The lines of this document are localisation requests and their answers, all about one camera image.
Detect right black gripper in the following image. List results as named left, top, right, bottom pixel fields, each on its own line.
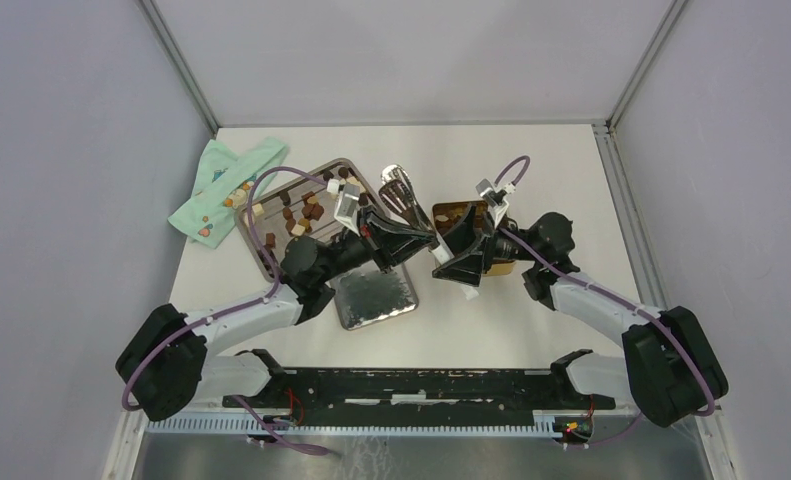
left=428, top=202, right=542, bottom=286

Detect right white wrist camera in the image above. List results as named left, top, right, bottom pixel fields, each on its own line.
left=475, top=179, right=516, bottom=228

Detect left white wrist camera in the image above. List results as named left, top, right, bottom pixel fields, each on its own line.
left=326, top=178, right=363, bottom=234

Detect gold chocolate box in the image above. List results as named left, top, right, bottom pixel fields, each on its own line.
left=432, top=200, right=516, bottom=277

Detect small square steel tray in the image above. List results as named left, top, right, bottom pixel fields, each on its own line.
left=331, top=262, right=419, bottom=331

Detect green printed cloth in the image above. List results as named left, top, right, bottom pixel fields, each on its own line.
left=168, top=137, right=289, bottom=249

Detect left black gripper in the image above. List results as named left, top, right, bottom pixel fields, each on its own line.
left=318, top=204, right=437, bottom=283

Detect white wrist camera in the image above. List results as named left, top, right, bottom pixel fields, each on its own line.
left=475, top=179, right=516, bottom=228
left=326, top=178, right=363, bottom=234

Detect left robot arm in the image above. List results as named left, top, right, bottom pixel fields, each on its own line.
left=115, top=207, right=437, bottom=421

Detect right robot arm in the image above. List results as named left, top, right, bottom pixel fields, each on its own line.
left=432, top=201, right=730, bottom=427

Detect steel tray with rack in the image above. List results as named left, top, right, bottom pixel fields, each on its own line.
left=235, top=158, right=382, bottom=281

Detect white slotted cable duct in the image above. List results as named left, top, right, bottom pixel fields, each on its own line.
left=144, top=411, right=557, bottom=439

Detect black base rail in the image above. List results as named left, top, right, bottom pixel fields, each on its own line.
left=245, top=367, right=616, bottom=428

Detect metal serving tongs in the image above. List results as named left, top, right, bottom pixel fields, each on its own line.
left=379, top=165, right=479, bottom=300

